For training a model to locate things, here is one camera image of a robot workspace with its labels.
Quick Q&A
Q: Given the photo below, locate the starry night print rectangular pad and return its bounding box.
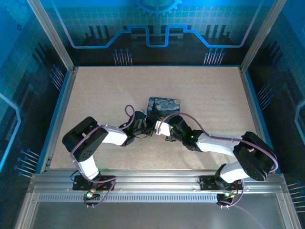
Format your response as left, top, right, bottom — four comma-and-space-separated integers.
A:
147, 96, 182, 119

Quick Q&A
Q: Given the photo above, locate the small lit circuit board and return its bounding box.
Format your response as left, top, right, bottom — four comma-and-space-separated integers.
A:
83, 189, 101, 201
220, 192, 236, 201

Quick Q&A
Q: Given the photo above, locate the grey metal base panel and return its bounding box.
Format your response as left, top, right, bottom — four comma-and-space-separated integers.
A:
28, 201, 290, 229

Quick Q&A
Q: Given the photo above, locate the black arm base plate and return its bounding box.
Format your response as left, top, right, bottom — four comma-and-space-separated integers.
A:
198, 175, 240, 191
72, 175, 117, 191

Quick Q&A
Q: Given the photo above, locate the slotted grey cable duct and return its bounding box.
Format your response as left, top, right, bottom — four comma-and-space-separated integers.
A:
37, 193, 221, 203

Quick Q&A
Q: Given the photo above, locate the aluminium table side rail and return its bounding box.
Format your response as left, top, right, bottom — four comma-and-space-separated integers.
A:
238, 66, 281, 172
39, 66, 79, 174

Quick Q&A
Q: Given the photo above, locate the aluminium frame post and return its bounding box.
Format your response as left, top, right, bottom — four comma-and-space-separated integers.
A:
26, 0, 78, 72
239, 0, 280, 72

